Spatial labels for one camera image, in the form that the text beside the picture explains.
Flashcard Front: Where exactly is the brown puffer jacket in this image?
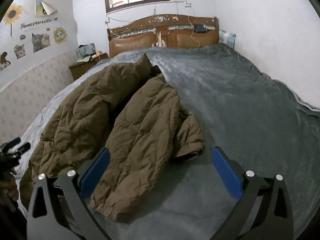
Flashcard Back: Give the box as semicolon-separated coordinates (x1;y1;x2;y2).
20;54;204;223

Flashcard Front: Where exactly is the person's left hand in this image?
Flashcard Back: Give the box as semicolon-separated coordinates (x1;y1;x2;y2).
1;168;19;201

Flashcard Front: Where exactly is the dark wooden nightstand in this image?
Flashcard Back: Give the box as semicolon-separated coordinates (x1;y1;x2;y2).
69;53;109;81

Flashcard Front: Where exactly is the green bag on nightstand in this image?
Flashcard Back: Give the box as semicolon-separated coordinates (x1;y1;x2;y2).
75;43;96;59

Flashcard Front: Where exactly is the yellow flower cat sticker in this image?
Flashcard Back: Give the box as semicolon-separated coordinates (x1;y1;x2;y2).
53;27;67;44

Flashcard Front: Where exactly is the plaid pillow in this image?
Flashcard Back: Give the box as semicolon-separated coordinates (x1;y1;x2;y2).
219;30;236;49

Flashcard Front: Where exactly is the black device on headboard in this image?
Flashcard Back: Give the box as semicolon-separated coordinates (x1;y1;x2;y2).
194;24;207;33

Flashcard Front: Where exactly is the brown wooden headboard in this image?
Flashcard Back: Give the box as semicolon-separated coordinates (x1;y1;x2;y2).
107;14;220;57

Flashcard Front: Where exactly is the hat cat wall sticker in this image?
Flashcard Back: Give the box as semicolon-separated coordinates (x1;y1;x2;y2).
0;51;11;71

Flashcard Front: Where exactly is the small kitten wall sticker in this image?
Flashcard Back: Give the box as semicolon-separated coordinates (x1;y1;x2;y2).
14;44;26;59

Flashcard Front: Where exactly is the grey cats wall sticker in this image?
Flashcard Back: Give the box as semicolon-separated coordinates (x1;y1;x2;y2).
31;34;50;53

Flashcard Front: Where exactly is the sunflower wall sticker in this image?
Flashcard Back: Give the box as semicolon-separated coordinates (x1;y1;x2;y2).
2;3;23;38

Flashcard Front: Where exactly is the peeling poster on wall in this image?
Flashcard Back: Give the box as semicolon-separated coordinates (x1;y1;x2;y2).
35;0;57;17

